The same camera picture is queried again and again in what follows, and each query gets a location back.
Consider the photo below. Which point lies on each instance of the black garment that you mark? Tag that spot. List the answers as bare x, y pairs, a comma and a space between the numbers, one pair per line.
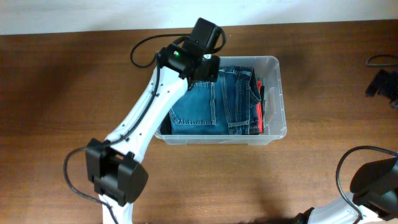
166, 127

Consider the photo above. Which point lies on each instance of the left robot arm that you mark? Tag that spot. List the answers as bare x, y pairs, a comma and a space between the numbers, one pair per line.
114, 165

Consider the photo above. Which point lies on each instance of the clear plastic storage bin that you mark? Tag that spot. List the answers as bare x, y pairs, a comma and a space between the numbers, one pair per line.
267, 68

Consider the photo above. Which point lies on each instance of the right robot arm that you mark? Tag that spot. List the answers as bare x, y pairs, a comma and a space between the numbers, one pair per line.
372, 195

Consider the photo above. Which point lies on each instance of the black shorts with red waistband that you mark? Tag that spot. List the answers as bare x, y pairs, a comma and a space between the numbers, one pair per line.
260, 105

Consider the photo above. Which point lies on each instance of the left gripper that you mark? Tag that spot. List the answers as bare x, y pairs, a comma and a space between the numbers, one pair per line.
211, 73

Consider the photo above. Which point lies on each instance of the dark blue jeans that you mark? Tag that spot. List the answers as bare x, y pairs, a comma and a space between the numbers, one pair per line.
225, 107

